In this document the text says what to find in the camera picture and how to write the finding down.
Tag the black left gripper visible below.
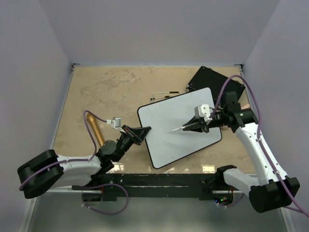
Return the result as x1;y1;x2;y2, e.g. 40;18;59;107
114;125;151;162

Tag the white green whiteboard marker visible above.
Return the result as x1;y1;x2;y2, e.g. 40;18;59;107
172;126;186;132

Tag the white whiteboard black frame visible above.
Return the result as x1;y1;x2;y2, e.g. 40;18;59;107
137;87;223;170

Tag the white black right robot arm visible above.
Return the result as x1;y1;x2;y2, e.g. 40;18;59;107
182;91;300;213

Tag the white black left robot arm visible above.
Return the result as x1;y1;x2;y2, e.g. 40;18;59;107
17;125;152;199

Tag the gold toy microphone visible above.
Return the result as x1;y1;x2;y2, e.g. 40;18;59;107
86;113;104;147

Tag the black ribbed board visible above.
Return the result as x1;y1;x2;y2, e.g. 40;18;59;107
186;66;245;104

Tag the pink beige cylinder toy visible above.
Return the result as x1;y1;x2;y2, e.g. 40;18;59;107
220;104;251;130

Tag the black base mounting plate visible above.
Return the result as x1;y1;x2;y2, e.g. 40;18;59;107
72;173;231;201

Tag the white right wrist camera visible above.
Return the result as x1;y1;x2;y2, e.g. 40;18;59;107
194;104;212;123

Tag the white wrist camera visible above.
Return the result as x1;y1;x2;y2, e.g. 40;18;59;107
194;104;212;123
106;117;123;131

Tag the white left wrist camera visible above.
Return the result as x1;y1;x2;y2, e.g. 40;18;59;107
106;117;123;131

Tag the black wire whiteboard stand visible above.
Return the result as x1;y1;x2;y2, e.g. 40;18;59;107
150;91;180;102

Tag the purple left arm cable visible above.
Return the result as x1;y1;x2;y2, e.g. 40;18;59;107
18;110;129;215

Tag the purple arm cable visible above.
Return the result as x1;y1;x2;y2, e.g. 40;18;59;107
209;74;309;216
18;110;129;215

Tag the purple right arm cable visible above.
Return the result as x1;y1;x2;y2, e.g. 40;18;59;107
209;74;309;216

